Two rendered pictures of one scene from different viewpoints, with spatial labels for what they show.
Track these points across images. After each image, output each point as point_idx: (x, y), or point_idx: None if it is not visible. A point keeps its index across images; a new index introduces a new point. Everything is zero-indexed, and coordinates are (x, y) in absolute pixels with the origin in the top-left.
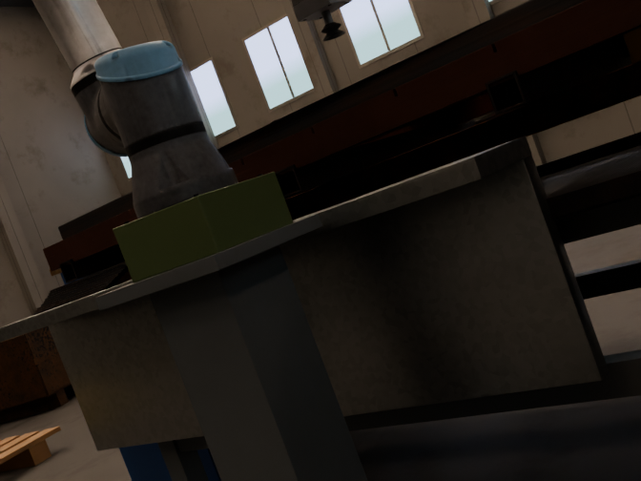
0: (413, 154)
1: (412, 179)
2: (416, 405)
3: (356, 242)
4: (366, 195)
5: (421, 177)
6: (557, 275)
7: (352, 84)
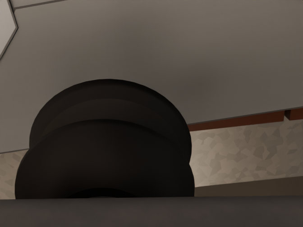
0: None
1: (282, 177)
2: None
3: None
4: (222, 168)
5: (291, 176)
6: None
7: (187, 124)
